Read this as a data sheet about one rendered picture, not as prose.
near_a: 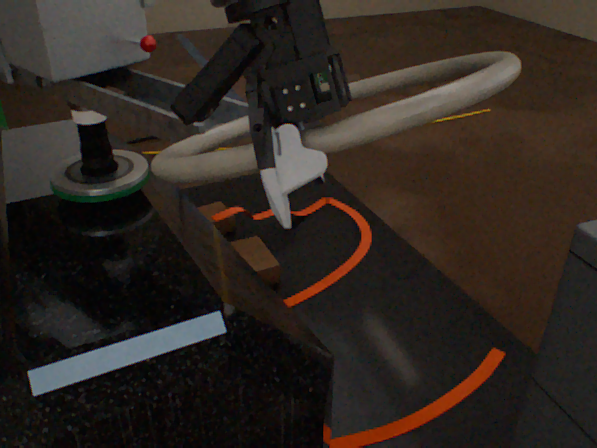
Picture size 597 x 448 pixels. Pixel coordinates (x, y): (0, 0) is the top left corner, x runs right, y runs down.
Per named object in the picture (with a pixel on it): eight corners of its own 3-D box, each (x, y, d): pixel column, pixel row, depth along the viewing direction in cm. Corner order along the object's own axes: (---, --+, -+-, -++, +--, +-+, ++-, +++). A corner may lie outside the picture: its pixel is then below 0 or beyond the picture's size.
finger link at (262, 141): (268, 160, 49) (261, 71, 52) (251, 164, 49) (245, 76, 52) (288, 179, 53) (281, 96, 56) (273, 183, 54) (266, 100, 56)
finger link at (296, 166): (328, 208, 47) (317, 109, 50) (262, 222, 49) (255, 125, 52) (339, 219, 50) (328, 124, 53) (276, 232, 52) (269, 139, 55)
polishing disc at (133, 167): (153, 187, 126) (153, 182, 126) (50, 202, 121) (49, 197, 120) (143, 149, 144) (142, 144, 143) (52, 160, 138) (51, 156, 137)
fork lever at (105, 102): (-9, 80, 130) (-15, 58, 127) (70, 62, 142) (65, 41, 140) (184, 163, 89) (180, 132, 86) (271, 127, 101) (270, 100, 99)
